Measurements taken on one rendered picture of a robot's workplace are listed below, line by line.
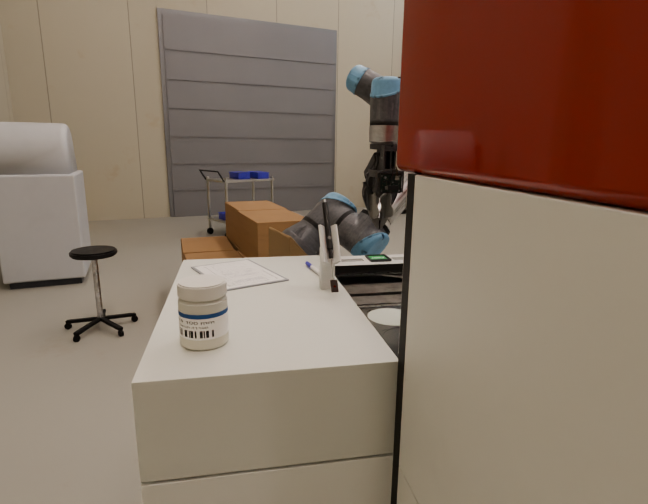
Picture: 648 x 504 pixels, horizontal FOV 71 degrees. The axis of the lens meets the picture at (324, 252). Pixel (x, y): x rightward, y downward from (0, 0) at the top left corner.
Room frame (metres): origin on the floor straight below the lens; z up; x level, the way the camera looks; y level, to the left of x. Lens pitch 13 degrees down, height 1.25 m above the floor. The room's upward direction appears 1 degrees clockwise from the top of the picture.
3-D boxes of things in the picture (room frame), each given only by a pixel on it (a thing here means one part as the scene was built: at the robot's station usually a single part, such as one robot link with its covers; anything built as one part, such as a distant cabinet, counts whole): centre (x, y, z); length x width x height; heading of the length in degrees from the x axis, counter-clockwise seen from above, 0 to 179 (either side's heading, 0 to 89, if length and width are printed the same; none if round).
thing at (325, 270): (0.89, -0.01, 1.03); 0.06 x 0.04 x 0.13; 11
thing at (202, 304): (0.64, 0.18, 1.01); 0.07 x 0.07 x 0.10
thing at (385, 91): (1.16, -0.15, 1.35); 0.09 x 0.08 x 0.11; 143
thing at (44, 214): (4.16, 2.56, 0.70); 0.72 x 0.67 x 1.41; 25
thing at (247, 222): (3.46, 0.67, 0.38); 1.28 x 0.91 x 0.75; 26
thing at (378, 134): (1.16, -0.15, 1.28); 0.08 x 0.08 x 0.05
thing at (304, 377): (0.85, 0.12, 0.89); 0.62 x 0.35 x 0.14; 11
